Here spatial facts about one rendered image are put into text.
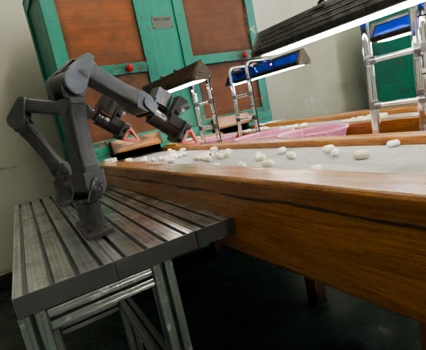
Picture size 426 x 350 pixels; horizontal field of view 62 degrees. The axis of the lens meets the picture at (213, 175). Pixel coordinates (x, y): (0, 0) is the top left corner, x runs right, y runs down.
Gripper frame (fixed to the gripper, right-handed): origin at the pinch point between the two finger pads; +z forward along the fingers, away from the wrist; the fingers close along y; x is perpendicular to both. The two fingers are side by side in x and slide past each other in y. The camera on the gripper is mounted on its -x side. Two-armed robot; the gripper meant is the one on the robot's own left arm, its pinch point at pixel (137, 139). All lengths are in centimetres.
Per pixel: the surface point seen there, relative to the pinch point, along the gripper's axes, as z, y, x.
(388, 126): 56, -75, -32
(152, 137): 20, 44, -15
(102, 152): -0.5, 48.8, 6.0
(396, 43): 196, 50, -209
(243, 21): 46, 51, -117
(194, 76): 0.6, -29.0, -26.6
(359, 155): 18, -98, -2
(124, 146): 7.7, 43.7, -2.0
